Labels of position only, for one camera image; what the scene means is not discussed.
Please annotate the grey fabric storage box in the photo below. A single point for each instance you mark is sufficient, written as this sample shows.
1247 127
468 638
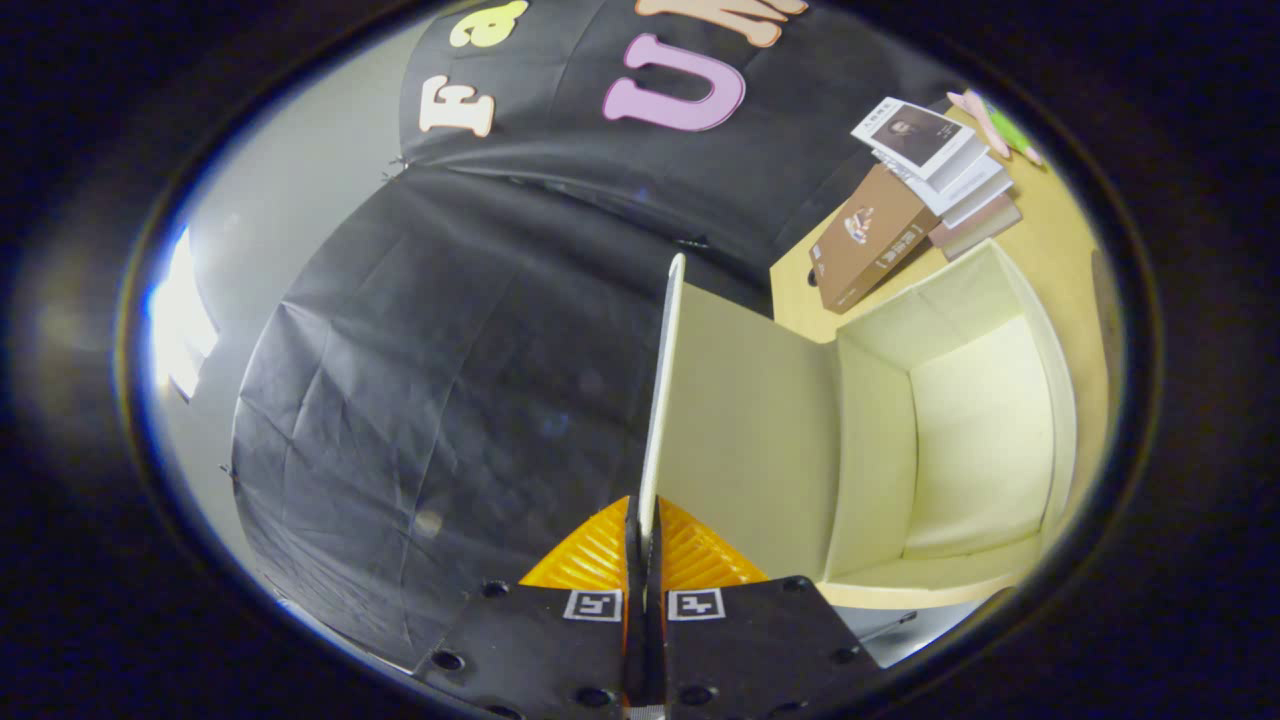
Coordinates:
750 430

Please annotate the green and pink plush toy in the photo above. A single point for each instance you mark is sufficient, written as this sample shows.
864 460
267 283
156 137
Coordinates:
1005 130

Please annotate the mauve book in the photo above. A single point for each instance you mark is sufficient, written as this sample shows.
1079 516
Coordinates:
985 228

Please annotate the brown cardboard box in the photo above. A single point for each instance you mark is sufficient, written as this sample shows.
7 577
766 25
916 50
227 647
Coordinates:
870 240

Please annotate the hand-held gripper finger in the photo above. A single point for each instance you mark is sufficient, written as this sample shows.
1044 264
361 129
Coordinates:
635 640
655 640

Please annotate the white book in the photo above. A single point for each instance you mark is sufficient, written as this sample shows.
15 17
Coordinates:
965 170
985 195

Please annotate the portrait cover book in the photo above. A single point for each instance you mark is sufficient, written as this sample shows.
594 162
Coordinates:
915 135

